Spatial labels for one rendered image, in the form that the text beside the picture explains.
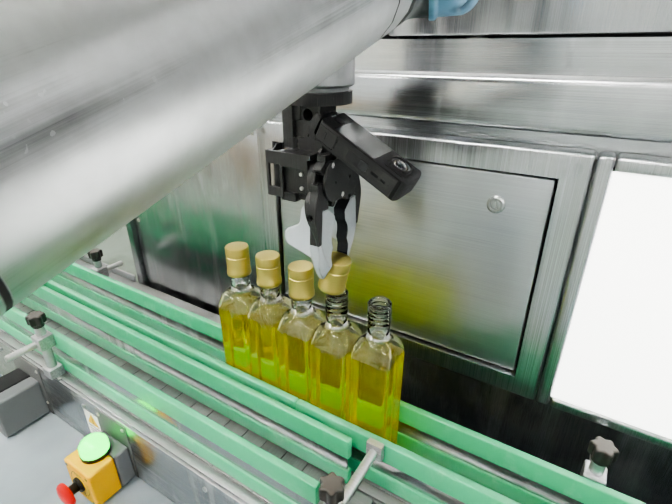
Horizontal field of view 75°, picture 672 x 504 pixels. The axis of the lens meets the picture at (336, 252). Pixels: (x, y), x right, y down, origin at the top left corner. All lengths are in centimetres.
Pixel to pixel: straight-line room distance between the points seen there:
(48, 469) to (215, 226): 52
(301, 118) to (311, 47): 31
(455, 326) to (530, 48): 37
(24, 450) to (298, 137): 79
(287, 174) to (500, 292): 32
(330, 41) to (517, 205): 41
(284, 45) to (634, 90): 42
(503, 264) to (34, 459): 87
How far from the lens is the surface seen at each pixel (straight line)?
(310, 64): 19
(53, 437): 105
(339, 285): 54
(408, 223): 62
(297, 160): 48
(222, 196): 88
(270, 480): 63
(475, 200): 58
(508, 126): 56
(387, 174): 43
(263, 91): 17
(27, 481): 99
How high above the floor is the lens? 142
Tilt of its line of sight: 25 degrees down
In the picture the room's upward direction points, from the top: straight up
